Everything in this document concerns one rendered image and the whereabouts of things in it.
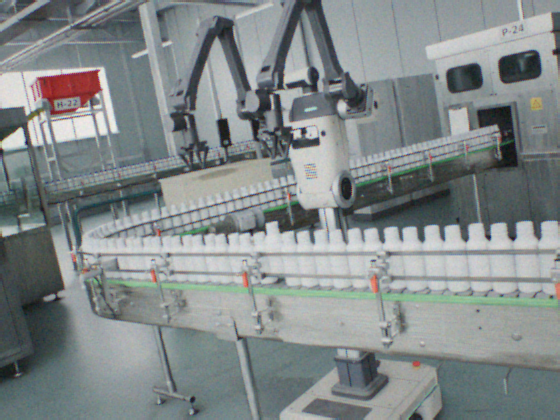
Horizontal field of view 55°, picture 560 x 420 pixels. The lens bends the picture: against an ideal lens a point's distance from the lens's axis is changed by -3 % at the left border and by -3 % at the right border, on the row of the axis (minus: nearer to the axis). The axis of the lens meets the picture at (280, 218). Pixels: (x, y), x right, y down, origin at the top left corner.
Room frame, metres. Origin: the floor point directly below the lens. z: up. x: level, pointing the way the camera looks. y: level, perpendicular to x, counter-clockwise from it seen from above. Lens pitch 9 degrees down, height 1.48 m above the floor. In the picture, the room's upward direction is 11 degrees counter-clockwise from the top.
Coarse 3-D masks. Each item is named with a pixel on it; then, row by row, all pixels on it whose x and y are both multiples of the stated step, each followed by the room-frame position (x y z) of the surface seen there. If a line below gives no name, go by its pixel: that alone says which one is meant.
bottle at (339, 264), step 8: (336, 232) 1.57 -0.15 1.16; (336, 240) 1.55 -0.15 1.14; (328, 248) 1.56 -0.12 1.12; (336, 248) 1.54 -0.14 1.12; (344, 248) 1.54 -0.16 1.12; (336, 256) 1.54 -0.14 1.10; (344, 256) 1.54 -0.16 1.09; (336, 264) 1.54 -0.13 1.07; (344, 264) 1.54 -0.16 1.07; (336, 272) 1.54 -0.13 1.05; (344, 272) 1.54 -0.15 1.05; (336, 280) 1.55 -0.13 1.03; (344, 280) 1.54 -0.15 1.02
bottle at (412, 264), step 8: (408, 232) 1.40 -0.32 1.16; (416, 232) 1.41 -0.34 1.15; (408, 240) 1.40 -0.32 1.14; (416, 240) 1.40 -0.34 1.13; (408, 248) 1.39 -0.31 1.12; (416, 248) 1.39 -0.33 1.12; (408, 256) 1.39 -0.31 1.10; (416, 256) 1.39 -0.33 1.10; (408, 264) 1.40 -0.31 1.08; (416, 264) 1.39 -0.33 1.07; (424, 264) 1.40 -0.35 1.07; (408, 272) 1.40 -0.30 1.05; (416, 272) 1.39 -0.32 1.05; (424, 272) 1.39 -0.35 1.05; (408, 280) 1.40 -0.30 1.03; (408, 288) 1.41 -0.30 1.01; (416, 288) 1.39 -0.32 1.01; (424, 288) 1.39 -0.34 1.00
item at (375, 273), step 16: (96, 256) 2.27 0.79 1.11; (160, 256) 1.99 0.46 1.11; (256, 256) 1.70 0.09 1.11; (384, 256) 1.41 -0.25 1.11; (240, 272) 1.64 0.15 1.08; (368, 272) 1.38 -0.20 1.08; (384, 272) 1.42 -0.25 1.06; (160, 288) 1.95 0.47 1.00; (96, 304) 2.24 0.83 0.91; (176, 304) 1.98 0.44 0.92; (256, 320) 1.66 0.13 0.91; (384, 320) 1.38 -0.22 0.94; (384, 336) 1.38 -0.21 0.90
